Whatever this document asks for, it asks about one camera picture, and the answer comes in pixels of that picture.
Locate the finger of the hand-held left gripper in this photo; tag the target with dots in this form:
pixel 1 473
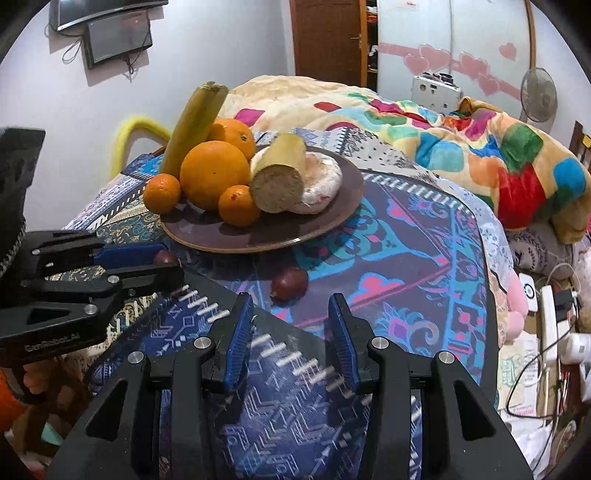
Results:
pixel 147 279
pixel 124 255

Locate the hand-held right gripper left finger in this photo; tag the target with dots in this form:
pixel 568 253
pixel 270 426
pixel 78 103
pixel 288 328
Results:
pixel 235 346

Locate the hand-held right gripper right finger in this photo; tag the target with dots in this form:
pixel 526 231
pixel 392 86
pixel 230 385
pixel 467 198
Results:
pixel 344 346

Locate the small tangerine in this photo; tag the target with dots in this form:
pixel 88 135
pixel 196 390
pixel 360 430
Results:
pixel 161 194
pixel 238 205

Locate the purple round plate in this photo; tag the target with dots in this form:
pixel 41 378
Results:
pixel 258 233

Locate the large orange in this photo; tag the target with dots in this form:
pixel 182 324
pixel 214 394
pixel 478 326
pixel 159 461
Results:
pixel 214 175
pixel 235 134

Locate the blue patterned bedspread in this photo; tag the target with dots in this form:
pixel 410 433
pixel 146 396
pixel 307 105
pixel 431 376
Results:
pixel 415 258

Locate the yellow foam tube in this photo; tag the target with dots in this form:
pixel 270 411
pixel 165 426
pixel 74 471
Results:
pixel 122 138

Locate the pink plush toy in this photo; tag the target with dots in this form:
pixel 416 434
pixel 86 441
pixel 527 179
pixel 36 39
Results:
pixel 515 297

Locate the white round-faced device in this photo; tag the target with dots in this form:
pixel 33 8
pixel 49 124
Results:
pixel 528 290

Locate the white power strip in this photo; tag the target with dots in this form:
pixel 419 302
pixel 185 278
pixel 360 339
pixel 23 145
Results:
pixel 551 323

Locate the grey patterned pillow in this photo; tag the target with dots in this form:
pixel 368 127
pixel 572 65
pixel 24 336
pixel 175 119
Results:
pixel 540 251

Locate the colourful checked blanket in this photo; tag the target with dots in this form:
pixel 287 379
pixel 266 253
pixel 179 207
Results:
pixel 461 152

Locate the white plug adapter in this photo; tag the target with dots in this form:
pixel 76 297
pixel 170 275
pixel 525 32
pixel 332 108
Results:
pixel 579 346

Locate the dark jars on case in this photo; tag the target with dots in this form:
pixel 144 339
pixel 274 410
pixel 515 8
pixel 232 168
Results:
pixel 443 77

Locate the brown wooden door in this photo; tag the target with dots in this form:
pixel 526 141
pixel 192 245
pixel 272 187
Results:
pixel 328 41

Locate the clothes in wardrobe shelf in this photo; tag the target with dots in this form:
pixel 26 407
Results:
pixel 373 37

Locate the wooden bed headboard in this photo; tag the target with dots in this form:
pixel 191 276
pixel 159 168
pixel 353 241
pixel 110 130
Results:
pixel 581 143

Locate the standing electric fan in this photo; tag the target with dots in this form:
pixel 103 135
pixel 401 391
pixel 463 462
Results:
pixel 538 94

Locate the wardrobe with heart stickers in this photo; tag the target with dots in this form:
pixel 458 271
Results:
pixel 461 32

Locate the small black wall monitor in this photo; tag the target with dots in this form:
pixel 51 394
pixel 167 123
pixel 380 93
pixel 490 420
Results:
pixel 117 39

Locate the black wall television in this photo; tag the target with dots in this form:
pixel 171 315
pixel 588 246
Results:
pixel 106 11

